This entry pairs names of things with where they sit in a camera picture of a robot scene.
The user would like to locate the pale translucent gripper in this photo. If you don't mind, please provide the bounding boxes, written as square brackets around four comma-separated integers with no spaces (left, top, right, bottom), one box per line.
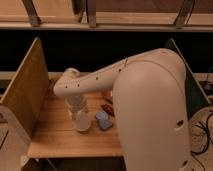
[66,95,87,113]

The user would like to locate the white ceramic cup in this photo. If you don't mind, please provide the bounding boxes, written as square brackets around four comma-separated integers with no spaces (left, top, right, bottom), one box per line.
[72,112,92,132]

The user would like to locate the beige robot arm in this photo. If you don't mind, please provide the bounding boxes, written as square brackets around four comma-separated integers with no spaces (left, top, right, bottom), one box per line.
[54,48,191,171]

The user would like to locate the red brown small object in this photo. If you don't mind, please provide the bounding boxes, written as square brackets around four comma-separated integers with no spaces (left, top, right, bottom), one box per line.
[101,104,114,116]

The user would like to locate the orange round plate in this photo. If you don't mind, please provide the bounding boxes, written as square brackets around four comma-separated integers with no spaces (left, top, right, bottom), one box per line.
[102,91,113,103]

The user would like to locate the left wooden side panel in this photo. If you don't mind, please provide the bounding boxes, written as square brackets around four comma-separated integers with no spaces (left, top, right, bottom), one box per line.
[0,38,49,141]

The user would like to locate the right dark side panel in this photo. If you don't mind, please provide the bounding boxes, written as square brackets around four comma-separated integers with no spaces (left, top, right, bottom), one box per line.
[165,38,210,120]

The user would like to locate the wooden shelf rail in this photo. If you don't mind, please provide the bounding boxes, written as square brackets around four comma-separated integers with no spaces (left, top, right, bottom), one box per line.
[0,0,213,32]

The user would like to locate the black cables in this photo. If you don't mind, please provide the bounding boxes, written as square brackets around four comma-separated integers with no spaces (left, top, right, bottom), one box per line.
[189,111,213,171]

